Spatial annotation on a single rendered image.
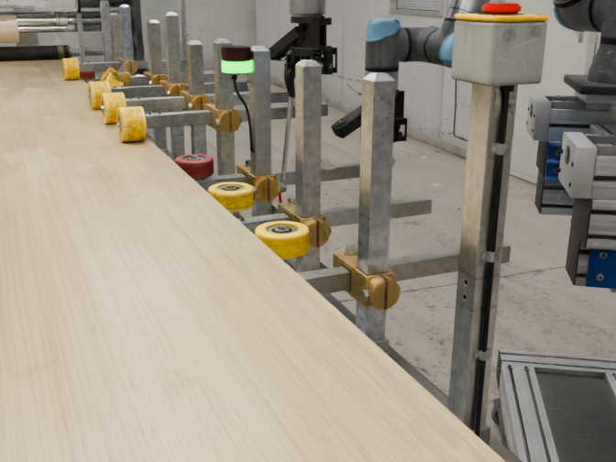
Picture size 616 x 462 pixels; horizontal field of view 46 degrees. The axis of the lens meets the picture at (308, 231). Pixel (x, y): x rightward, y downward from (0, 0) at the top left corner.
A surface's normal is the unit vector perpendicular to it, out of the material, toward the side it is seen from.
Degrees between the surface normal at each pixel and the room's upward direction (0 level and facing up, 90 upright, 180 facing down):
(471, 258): 90
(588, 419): 0
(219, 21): 90
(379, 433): 0
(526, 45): 90
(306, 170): 90
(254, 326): 0
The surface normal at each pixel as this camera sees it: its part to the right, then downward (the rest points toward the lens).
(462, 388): -0.92, 0.12
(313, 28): -0.73, 0.22
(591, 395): 0.00, -0.95
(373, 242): 0.40, 0.29
